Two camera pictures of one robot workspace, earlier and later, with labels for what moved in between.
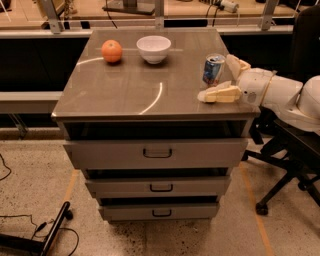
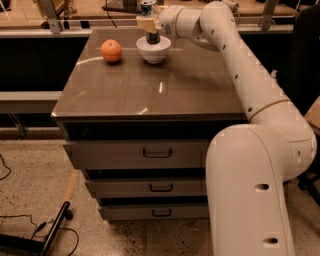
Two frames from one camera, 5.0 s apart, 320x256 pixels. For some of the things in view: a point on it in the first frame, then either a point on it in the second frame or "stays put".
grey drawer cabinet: x=149 y=148 stays put
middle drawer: x=159 y=187 stays put
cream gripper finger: x=226 y=92 -> x=148 y=24
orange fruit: x=111 y=51 stays put
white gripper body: x=254 y=85 -> x=167 y=20
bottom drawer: x=160 y=211 stays put
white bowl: x=153 y=49 stays put
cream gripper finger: x=236 y=66 -> x=162 y=7
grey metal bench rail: x=28 y=101 stays put
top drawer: x=159 y=153 stays put
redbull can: x=213 y=67 -> x=151 y=37
